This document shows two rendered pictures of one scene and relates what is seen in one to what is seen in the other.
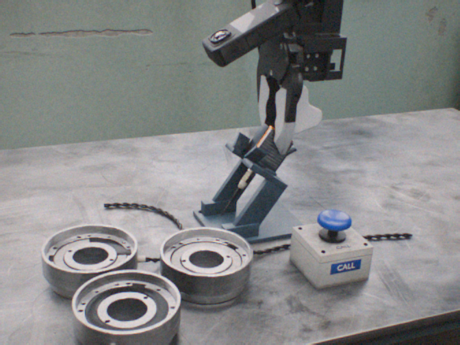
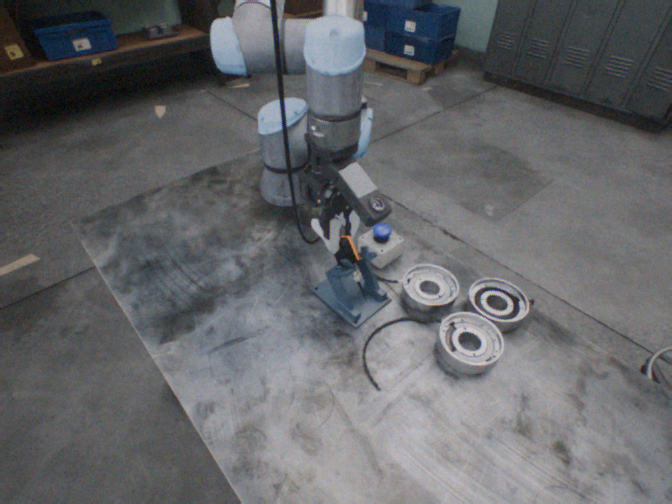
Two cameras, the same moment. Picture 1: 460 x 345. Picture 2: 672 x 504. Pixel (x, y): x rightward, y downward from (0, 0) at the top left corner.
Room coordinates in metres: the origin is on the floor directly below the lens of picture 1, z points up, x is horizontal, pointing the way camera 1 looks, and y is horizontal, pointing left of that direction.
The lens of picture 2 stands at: (0.95, 0.44, 1.39)
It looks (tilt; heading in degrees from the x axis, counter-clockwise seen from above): 43 degrees down; 252
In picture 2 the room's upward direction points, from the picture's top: straight up
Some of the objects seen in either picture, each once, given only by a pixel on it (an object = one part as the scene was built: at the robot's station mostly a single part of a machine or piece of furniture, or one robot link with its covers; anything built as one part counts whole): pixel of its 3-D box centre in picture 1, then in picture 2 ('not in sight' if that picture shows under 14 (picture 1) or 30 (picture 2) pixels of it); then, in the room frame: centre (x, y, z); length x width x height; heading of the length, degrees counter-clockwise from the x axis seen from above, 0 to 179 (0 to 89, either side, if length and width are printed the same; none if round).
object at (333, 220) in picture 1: (333, 233); (381, 236); (0.66, -0.12, 0.85); 0.04 x 0.04 x 0.05
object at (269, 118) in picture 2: not in sight; (286, 131); (0.79, -0.43, 0.97); 0.13 x 0.12 x 0.14; 160
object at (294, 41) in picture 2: not in sight; (325, 47); (0.76, -0.17, 1.22); 0.11 x 0.11 x 0.08; 70
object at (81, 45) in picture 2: not in sight; (74, 35); (1.83, -3.38, 0.56); 0.52 x 0.38 x 0.22; 20
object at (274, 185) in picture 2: not in sight; (288, 173); (0.79, -0.43, 0.85); 0.15 x 0.15 x 0.10
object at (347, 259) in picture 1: (334, 250); (379, 244); (0.66, -0.13, 0.82); 0.08 x 0.07 x 0.05; 113
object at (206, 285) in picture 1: (206, 265); (428, 290); (0.62, 0.02, 0.82); 0.10 x 0.10 x 0.04
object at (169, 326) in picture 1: (127, 316); (495, 305); (0.52, 0.10, 0.82); 0.10 x 0.10 x 0.04
